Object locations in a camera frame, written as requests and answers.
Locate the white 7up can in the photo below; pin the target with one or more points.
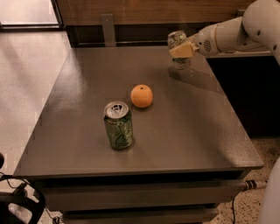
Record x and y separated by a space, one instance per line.
175 39

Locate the metal wall bracket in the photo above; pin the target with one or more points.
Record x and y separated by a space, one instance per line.
108 28
239 13

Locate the grey cabinet drawer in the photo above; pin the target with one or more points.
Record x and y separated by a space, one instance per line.
142 195

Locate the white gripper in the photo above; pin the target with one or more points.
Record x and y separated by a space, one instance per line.
205 43

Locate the left metal wall bracket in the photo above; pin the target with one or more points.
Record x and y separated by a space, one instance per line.
108 28

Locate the orange fruit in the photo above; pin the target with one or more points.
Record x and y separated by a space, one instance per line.
141 96

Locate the black chair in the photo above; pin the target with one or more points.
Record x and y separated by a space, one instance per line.
19 198

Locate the white cable connector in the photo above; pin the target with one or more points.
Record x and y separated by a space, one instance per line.
254 184

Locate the green soda can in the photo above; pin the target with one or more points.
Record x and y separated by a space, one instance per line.
118 125

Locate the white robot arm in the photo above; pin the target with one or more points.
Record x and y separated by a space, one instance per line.
258 27

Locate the right metal wall bracket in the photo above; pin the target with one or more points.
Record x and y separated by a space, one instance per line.
239 13

